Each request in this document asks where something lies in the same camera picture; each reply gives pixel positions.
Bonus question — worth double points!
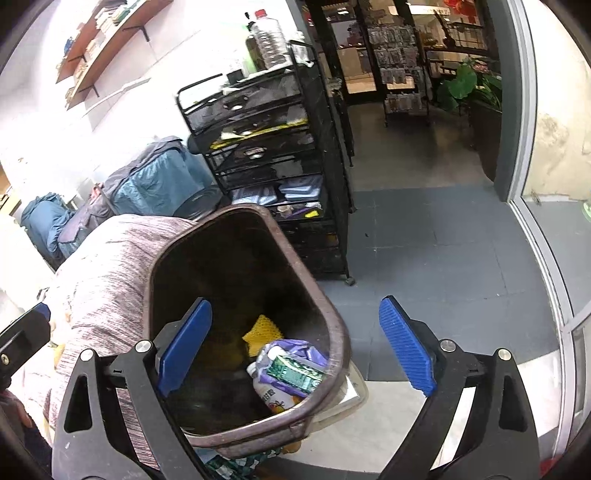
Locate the yellow mesh sponge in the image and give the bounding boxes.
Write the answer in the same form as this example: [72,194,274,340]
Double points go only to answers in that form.
[242,315,283,358]

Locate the green white wrapper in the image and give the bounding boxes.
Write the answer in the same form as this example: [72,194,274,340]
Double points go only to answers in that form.
[266,355,325,396]

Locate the purple plastic snack bag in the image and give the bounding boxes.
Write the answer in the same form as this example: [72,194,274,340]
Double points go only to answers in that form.
[249,339,328,398]

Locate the large bed striped cover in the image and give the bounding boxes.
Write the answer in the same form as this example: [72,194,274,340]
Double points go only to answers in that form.
[8,214,195,469]

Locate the blue cloth pile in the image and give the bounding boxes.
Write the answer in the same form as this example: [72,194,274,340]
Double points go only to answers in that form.
[20,193,74,270]

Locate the black round stool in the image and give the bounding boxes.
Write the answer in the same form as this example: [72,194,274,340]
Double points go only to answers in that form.
[173,185,228,220]

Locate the massage bed blue skirt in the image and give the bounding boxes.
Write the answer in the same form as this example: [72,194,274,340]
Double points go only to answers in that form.
[58,137,216,257]

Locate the black mesh rolling cart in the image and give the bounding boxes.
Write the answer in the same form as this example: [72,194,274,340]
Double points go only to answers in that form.
[175,40,356,286]

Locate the green potted plant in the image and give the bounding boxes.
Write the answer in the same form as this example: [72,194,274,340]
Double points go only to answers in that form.
[437,59,503,112]

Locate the display rack with goods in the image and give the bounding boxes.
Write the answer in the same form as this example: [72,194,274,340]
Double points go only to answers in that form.
[368,24,430,125]

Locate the dark green bottle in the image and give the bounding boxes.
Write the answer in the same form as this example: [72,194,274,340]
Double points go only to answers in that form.
[245,12,266,72]

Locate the clear large plastic bottle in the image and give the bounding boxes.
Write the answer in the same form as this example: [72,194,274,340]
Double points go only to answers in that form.
[252,9,290,69]

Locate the upper wooden wall shelf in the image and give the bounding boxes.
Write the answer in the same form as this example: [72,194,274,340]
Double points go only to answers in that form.
[55,0,139,84]

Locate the wooden wall shelf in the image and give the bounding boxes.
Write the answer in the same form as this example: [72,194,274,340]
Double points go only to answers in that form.
[55,0,139,84]
[66,0,174,111]

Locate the lower wooden wall shelf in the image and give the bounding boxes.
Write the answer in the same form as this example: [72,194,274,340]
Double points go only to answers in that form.
[66,0,174,111]

